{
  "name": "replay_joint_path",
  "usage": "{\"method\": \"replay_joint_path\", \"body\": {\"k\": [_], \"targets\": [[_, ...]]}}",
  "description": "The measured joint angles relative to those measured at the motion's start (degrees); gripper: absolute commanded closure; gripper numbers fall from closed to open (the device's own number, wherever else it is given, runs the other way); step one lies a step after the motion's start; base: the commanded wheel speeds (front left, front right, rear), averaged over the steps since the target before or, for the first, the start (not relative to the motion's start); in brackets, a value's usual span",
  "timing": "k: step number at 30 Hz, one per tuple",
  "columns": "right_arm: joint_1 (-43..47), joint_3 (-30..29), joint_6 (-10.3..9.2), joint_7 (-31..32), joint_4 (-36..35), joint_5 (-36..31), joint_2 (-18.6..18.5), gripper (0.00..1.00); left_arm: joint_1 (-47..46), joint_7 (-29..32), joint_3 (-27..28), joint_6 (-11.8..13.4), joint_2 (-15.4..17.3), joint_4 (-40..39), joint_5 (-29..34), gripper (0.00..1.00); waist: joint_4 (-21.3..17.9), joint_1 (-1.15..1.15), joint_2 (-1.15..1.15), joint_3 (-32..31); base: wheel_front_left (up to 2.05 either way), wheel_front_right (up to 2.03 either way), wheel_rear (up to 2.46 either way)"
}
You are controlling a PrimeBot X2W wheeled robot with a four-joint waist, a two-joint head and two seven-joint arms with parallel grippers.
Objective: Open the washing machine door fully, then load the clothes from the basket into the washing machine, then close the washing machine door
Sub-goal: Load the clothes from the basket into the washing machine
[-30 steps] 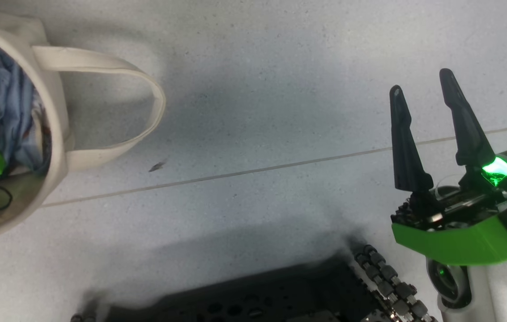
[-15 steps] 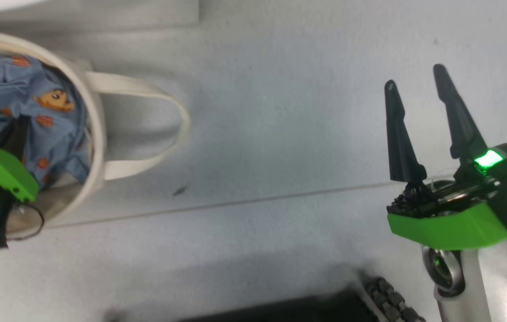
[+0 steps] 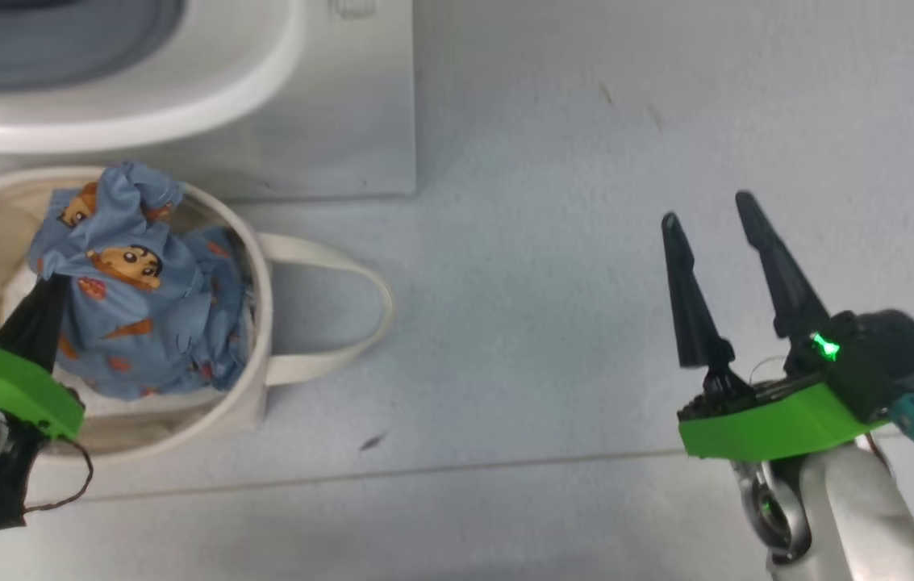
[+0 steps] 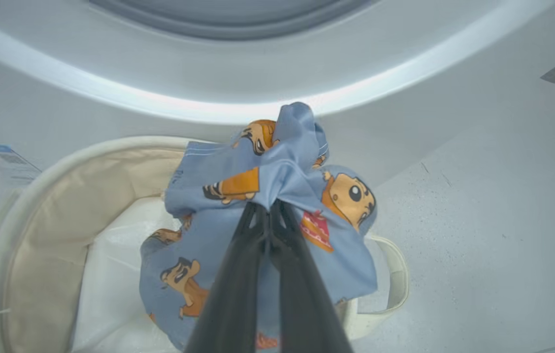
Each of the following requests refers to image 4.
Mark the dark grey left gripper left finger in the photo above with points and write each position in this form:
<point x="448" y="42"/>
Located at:
<point x="233" y="299"/>

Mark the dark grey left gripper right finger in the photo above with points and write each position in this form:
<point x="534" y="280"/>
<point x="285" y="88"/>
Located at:
<point x="306" y="309"/>

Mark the blue cartoon print garment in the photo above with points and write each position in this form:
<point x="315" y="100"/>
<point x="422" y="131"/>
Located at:
<point x="218" y="162"/>

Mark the white washing machine body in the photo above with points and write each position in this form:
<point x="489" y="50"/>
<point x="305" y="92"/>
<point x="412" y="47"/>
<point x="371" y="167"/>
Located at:
<point x="159" y="63"/>

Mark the grey rubber door gasket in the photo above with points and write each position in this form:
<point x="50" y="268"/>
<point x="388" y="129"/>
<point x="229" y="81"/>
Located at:
<point x="228" y="19"/>

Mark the white crumpled cloth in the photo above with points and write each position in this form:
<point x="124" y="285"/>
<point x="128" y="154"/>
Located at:
<point x="110" y="274"/>

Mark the cream canvas laundry basket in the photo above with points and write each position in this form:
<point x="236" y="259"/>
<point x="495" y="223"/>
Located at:
<point x="42" y="235"/>

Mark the blue energy label sticker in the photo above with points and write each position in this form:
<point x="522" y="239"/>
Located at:
<point x="3" y="162"/>

